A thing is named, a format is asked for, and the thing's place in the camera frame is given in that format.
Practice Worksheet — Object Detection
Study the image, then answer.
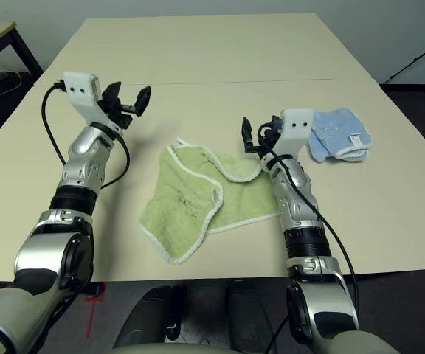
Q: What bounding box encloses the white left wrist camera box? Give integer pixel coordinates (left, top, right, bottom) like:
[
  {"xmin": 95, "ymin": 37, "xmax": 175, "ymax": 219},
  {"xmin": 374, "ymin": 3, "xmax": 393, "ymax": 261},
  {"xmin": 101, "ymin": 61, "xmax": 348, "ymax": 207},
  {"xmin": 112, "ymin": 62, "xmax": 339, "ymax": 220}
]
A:
[{"xmin": 63, "ymin": 70, "xmax": 123, "ymax": 132}]

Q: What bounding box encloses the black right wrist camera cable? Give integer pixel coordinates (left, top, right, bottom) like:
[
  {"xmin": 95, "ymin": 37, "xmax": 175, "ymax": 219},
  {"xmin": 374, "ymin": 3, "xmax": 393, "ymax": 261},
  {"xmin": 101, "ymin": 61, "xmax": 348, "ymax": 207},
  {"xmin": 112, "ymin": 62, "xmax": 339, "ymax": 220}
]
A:
[{"xmin": 257, "ymin": 123, "xmax": 361, "ymax": 322}]

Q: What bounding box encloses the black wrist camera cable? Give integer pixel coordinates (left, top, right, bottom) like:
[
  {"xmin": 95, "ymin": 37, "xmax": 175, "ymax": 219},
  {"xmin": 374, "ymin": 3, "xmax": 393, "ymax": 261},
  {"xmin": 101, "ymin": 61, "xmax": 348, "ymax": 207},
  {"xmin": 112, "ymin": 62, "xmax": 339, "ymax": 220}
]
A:
[
  {"xmin": 257, "ymin": 123, "xmax": 361, "ymax": 322},
  {"xmin": 41, "ymin": 83, "xmax": 131, "ymax": 190}
]

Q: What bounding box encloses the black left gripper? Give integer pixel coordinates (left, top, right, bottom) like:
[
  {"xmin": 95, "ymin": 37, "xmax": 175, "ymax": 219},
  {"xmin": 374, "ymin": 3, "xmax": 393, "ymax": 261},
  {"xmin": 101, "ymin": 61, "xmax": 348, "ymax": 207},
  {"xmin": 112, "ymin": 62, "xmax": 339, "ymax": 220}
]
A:
[{"xmin": 100, "ymin": 82, "xmax": 152, "ymax": 131}]

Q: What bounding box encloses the black right shoulder cable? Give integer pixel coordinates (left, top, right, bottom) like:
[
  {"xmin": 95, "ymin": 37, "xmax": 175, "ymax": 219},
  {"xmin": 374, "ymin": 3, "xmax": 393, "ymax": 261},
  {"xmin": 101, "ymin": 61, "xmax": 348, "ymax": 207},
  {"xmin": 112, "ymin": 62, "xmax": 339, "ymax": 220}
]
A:
[{"xmin": 266, "ymin": 315, "xmax": 291, "ymax": 354}]

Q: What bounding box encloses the black left wrist camera cable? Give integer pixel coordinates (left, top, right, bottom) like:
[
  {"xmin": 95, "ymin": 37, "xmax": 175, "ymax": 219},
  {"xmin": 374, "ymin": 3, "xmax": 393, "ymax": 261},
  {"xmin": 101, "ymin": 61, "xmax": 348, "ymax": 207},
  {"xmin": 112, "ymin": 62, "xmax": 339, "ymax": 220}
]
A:
[{"xmin": 41, "ymin": 83, "xmax": 131, "ymax": 190}]

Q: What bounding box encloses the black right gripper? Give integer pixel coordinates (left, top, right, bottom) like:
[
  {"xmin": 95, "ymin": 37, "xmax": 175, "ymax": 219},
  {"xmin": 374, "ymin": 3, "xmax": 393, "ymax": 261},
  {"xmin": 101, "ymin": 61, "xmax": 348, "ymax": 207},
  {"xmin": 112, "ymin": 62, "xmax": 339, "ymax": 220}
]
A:
[{"xmin": 241, "ymin": 114, "xmax": 286, "ymax": 155}]

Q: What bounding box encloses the folded light blue towel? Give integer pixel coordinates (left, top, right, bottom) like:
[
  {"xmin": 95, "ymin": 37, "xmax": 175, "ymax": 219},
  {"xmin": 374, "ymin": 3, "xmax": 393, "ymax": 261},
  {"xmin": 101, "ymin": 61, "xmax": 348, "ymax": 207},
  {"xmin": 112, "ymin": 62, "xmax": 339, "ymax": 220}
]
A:
[{"xmin": 306, "ymin": 106, "xmax": 373, "ymax": 163}]

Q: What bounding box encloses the green towel with white trim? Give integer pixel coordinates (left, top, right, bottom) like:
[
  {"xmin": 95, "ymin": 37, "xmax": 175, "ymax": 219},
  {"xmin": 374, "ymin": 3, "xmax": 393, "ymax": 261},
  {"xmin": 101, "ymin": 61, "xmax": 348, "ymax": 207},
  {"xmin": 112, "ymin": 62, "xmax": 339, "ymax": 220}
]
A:
[{"xmin": 138, "ymin": 136, "xmax": 282, "ymax": 266}]

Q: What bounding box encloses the grey right robot leg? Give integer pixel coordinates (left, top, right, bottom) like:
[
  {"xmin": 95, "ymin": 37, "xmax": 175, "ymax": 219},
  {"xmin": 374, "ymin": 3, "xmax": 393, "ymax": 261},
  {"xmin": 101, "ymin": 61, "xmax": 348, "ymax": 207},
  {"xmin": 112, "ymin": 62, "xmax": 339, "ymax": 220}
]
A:
[{"xmin": 226, "ymin": 279, "xmax": 280, "ymax": 351}]

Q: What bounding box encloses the black tripod stand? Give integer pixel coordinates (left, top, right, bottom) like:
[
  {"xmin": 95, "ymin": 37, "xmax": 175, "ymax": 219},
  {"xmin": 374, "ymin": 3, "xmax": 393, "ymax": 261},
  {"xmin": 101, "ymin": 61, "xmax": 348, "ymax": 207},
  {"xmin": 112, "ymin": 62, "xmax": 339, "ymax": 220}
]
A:
[{"xmin": 383, "ymin": 35, "xmax": 425, "ymax": 130}]

